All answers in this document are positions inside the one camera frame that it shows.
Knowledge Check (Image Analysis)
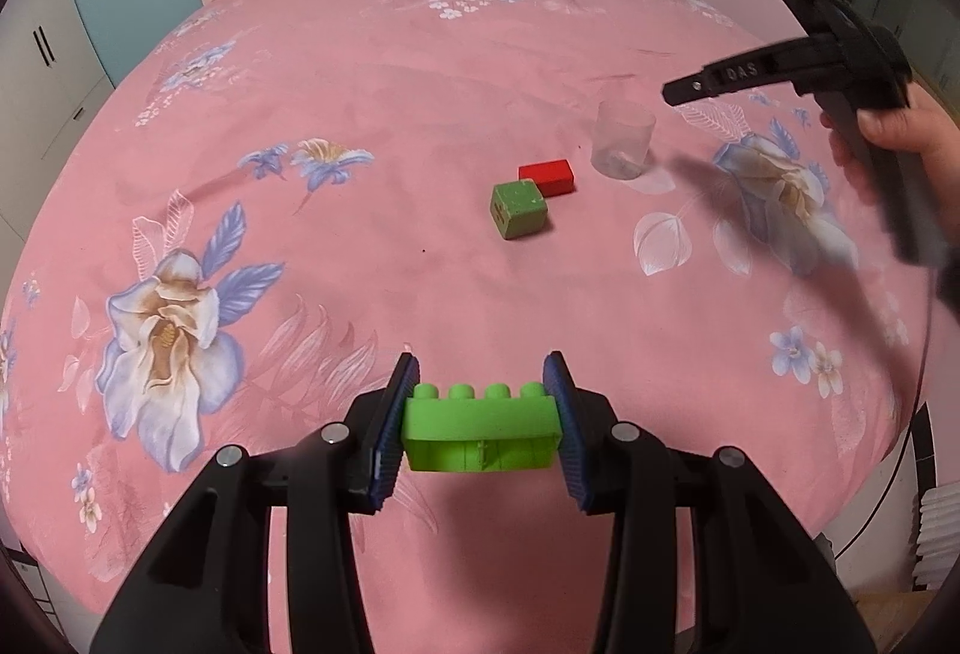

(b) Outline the red wooden block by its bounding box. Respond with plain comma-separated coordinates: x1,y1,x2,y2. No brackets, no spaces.
517,158,576,199

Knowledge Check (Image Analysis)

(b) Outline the person's right hand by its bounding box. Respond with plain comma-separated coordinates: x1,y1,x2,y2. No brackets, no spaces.
820,82,958,215

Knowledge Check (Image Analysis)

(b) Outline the green wooden cube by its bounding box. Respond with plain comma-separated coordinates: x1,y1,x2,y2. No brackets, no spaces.
490,179,548,239

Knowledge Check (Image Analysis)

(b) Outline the clear plastic cup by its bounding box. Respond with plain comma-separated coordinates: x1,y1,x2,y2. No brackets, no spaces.
590,100,656,181

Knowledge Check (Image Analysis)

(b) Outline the pink floral bed cover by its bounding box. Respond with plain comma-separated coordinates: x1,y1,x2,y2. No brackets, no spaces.
2,0,928,612

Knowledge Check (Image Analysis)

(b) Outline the white wardrobe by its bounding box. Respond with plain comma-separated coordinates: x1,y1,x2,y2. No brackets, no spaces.
0,0,119,266

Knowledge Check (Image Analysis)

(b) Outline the bright green toy brick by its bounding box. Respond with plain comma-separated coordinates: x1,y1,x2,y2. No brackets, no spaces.
402,381,563,473

